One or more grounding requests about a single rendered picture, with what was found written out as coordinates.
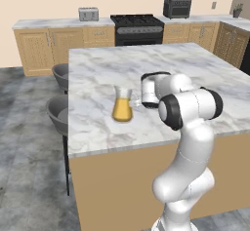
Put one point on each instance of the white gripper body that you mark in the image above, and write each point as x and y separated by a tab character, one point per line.
149	92

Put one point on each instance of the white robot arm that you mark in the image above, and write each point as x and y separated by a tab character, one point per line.
195	150

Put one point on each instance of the glass pitcher with orange juice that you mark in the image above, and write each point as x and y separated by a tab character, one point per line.
122	109

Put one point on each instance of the black stove with oven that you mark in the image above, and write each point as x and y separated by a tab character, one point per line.
138	30

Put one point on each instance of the narrow wooden base cupboard run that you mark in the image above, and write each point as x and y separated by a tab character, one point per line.
192	33

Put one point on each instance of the dark grey toaster oven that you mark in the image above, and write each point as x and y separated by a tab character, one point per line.
177	7

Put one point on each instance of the grey bar stool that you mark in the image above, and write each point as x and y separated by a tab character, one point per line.
57	113
61	74

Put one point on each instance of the dark wooden corner cupboard run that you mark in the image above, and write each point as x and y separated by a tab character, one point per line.
231	45

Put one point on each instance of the silver toaster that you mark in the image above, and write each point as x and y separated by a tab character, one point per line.
88	14

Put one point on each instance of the tan kitchen island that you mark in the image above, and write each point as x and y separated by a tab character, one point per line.
123	189

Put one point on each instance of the black appliance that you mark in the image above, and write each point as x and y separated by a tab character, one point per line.
246	59

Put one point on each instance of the wide wooden base cupboard run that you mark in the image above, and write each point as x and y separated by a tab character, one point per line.
39	49

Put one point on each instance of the potted plant in grey pot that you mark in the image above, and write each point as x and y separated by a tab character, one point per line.
237	11

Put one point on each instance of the grey wall socket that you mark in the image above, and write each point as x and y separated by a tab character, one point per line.
214	5

